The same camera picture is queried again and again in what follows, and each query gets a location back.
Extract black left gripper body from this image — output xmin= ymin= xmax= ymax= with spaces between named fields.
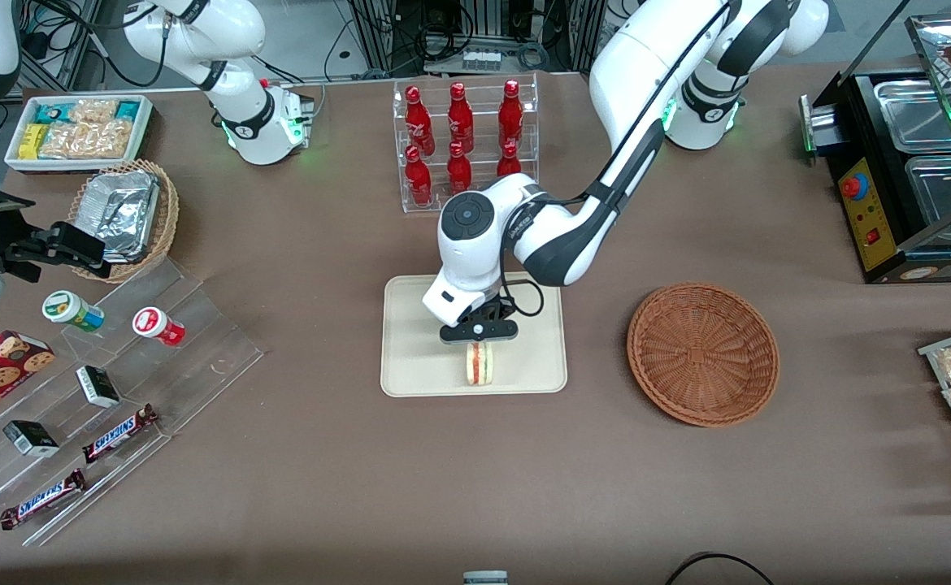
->
xmin=440 ymin=297 xmax=520 ymax=345

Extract triangular sandwich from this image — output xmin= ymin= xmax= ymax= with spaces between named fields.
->
xmin=464 ymin=341 xmax=496 ymax=388

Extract beige rectangular tray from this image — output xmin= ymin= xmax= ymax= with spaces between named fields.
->
xmin=380 ymin=275 xmax=568 ymax=398

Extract oval light wicker basket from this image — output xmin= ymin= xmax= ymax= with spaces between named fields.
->
xmin=67 ymin=159 xmax=180 ymax=284

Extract round brown wicker basket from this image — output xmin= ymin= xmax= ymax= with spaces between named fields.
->
xmin=627 ymin=282 xmax=781 ymax=428

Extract stacked aluminium foil trays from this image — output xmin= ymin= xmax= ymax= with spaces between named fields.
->
xmin=77 ymin=169 xmax=162 ymax=264

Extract green lidded cup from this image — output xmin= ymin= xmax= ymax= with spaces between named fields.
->
xmin=41 ymin=290 xmax=106 ymax=334

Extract yellow snack packet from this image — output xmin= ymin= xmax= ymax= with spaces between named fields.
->
xmin=18 ymin=123 xmax=50 ymax=161

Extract large clear peanut bag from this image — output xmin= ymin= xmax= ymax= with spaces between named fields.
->
xmin=39 ymin=119 xmax=134 ymax=161

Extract red lidded cup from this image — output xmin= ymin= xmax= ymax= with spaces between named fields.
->
xmin=132 ymin=306 xmax=187 ymax=349

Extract small clear peanut bag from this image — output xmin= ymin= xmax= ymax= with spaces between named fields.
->
xmin=69 ymin=98 xmax=119 ymax=125

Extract small black box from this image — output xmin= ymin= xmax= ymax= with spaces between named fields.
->
xmin=75 ymin=365 xmax=122 ymax=410
xmin=2 ymin=419 xmax=61 ymax=458

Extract white plastic snack bin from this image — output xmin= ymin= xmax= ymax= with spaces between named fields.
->
xmin=4 ymin=94 xmax=155 ymax=176

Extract clear acrylic step display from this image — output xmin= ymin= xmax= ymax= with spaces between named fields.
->
xmin=0 ymin=255 xmax=267 ymax=548

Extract brown Snickers bar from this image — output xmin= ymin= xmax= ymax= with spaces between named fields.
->
xmin=0 ymin=468 xmax=88 ymax=531
xmin=80 ymin=403 xmax=160 ymax=466

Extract clear acrylic bottle rack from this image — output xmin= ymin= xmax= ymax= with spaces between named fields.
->
xmin=393 ymin=71 xmax=541 ymax=215

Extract black food warmer machine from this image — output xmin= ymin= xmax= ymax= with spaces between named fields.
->
xmin=799 ymin=0 xmax=951 ymax=285

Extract steel warmer pan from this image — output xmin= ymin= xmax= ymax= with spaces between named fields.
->
xmin=872 ymin=78 xmax=951 ymax=155
xmin=903 ymin=154 xmax=951 ymax=238

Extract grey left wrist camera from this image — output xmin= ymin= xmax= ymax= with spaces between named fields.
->
xmin=422 ymin=271 xmax=486 ymax=327

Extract aluminium frame post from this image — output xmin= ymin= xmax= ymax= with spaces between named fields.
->
xmin=53 ymin=0 xmax=106 ymax=92

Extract black looped cable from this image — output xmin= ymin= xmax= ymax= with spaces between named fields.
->
xmin=663 ymin=552 xmax=778 ymax=585

